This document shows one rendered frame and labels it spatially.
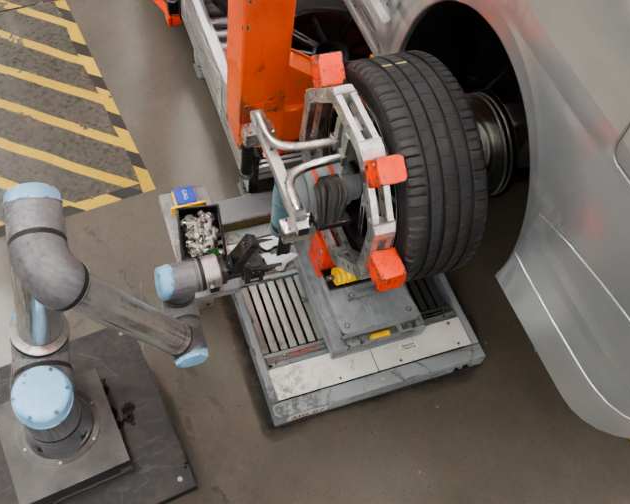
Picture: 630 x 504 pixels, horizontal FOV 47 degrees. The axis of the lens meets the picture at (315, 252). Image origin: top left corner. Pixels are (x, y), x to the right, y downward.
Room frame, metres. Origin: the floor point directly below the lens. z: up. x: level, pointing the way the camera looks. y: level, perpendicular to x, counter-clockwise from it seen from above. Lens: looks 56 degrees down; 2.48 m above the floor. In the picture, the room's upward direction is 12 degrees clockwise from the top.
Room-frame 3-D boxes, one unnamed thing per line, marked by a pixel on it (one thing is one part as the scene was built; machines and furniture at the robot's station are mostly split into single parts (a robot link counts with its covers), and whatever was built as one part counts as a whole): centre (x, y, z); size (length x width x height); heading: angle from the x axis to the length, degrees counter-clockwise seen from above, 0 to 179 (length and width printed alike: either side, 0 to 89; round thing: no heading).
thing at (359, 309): (1.43, -0.19, 0.32); 0.40 x 0.30 x 0.28; 29
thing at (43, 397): (0.62, 0.62, 0.58); 0.17 x 0.15 x 0.18; 26
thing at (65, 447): (0.62, 0.62, 0.45); 0.19 x 0.19 x 0.10
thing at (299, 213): (1.20, 0.02, 1.03); 0.19 x 0.18 x 0.11; 119
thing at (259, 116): (1.37, 0.12, 1.03); 0.19 x 0.18 x 0.11; 119
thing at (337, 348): (1.45, -0.17, 0.13); 0.50 x 0.36 x 0.10; 29
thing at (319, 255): (1.36, -0.07, 0.48); 0.16 x 0.12 x 0.17; 119
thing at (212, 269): (0.98, 0.26, 0.81); 0.10 x 0.05 x 0.09; 29
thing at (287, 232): (1.09, 0.06, 0.93); 0.09 x 0.05 x 0.05; 119
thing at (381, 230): (1.34, -0.04, 0.85); 0.54 x 0.07 x 0.54; 29
